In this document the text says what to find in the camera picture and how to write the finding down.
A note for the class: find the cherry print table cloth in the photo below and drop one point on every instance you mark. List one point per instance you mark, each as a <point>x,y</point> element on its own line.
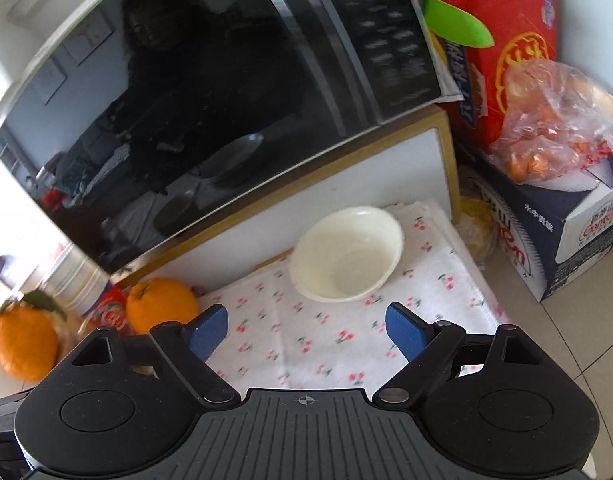
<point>306,340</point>

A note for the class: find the yellow plastic bag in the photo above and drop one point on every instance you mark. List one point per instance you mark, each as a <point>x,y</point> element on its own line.
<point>476,230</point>

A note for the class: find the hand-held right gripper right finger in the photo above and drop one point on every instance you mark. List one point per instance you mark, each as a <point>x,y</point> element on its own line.
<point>404,331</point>

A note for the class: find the plastic bag of oranges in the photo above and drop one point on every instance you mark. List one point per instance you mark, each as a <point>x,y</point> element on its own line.
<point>551,125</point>

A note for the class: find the black object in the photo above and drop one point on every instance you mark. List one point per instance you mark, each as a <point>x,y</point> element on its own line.
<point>4,435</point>

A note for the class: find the white cabinet with wooden edge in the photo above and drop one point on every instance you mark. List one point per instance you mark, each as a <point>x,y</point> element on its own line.
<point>376,170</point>

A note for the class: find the cream bowl with flared rim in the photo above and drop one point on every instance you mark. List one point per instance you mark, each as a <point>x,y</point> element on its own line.
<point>346,255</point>

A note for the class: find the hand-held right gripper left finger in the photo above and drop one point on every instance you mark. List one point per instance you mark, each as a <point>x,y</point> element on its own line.
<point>209,331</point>

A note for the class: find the red snack packet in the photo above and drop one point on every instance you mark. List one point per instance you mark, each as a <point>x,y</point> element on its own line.
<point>111,312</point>

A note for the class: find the dark blue carton box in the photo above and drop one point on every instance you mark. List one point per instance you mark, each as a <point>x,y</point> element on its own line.
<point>546,240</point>

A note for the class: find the black microwave oven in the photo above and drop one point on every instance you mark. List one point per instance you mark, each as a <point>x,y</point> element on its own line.
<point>211,85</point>

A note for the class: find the red carton box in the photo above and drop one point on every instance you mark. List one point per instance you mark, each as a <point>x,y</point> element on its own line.
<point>516,35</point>

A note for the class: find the orange with green leaves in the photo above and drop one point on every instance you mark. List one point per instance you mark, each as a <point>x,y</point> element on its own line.
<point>24,345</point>

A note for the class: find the stack of white bowls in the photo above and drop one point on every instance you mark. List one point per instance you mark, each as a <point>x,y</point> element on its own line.
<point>81,280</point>

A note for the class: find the purple and green plush toy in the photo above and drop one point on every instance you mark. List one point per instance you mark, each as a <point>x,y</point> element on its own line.
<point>451,10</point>

